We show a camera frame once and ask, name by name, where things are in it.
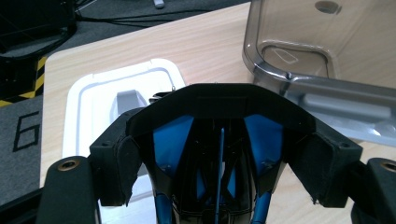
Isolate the white storage box lid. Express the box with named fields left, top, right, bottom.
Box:
left=62, top=58, right=187, bottom=224

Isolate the grey translucent storage box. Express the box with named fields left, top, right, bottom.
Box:
left=241, top=0, right=396, bottom=147

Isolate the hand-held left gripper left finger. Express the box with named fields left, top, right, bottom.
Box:
left=89, top=106, right=145, bottom=207

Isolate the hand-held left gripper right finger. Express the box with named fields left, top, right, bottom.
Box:
left=286, top=119, right=364, bottom=209

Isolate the blue toy car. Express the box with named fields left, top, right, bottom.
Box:
left=125, top=82, right=318, bottom=224

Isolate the black striped stand base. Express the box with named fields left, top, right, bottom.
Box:
left=0, top=55, right=49, bottom=108

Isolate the dark equipment cabinet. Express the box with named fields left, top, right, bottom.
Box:
left=0, top=0, right=78, bottom=61

